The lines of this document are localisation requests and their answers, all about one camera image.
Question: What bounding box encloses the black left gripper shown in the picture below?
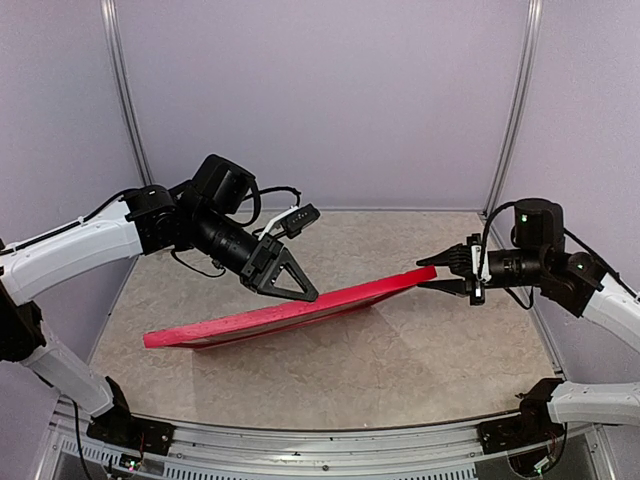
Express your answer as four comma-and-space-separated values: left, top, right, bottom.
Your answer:
190, 205, 319, 302

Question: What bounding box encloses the red wooden picture frame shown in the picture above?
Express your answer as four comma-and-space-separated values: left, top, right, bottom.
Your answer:
143, 266, 437, 350

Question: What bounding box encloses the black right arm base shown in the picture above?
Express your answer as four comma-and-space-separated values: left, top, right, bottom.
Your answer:
477, 378, 566, 454

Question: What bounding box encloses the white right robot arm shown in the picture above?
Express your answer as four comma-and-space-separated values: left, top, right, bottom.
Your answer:
417, 198, 639, 444

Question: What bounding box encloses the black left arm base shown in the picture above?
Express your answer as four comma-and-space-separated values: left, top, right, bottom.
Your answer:
87, 416, 176, 456

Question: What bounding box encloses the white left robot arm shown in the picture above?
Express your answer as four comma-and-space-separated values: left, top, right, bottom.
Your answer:
1, 154, 320, 445

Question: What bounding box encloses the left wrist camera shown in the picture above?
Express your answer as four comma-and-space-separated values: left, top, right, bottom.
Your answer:
257, 203, 321, 240

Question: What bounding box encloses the aluminium front rail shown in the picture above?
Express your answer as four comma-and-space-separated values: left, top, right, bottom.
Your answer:
39, 399, 616, 480

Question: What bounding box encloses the right aluminium corner post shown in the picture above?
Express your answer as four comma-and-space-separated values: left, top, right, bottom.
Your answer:
483, 0, 544, 216

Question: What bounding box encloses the aluminium corner post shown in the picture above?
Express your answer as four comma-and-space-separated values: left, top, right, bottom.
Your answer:
100, 0, 154, 186
483, 0, 544, 216

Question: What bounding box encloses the left aluminium corner post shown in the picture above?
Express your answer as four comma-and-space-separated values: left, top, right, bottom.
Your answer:
100, 0, 154, 186

